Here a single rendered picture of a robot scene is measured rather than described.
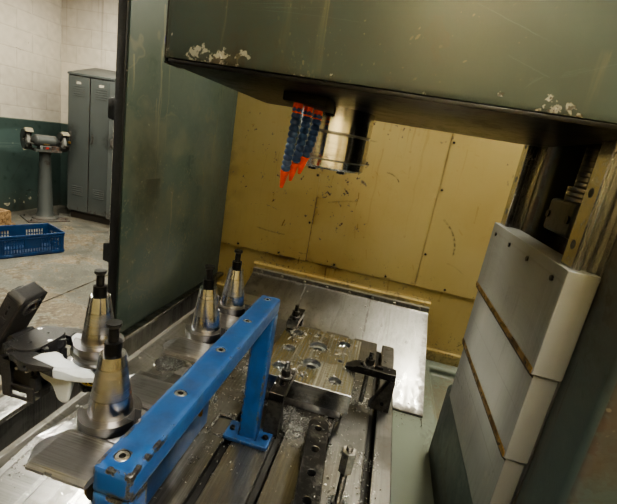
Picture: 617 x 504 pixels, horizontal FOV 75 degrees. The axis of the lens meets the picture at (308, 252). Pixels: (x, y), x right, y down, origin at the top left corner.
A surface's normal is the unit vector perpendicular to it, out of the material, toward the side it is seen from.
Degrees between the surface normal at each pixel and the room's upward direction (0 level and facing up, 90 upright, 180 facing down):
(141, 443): 0
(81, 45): 90
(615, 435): 90
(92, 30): 90
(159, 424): 0
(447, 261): 90
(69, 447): 0
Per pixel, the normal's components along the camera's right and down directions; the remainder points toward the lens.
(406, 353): 0.07, -0.78
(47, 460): 0.17, -0.95
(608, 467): -0.22, 0.22
